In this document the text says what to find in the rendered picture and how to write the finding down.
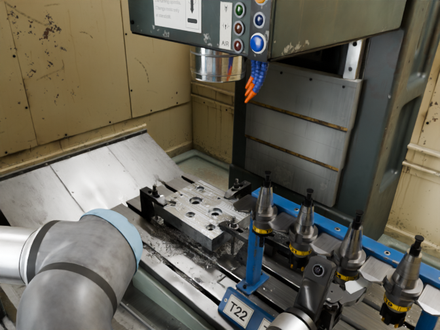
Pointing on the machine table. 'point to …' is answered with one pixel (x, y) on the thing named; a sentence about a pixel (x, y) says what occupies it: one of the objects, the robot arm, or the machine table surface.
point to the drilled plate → (193, 224)
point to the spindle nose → (216, 65)
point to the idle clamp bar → (273, 242)
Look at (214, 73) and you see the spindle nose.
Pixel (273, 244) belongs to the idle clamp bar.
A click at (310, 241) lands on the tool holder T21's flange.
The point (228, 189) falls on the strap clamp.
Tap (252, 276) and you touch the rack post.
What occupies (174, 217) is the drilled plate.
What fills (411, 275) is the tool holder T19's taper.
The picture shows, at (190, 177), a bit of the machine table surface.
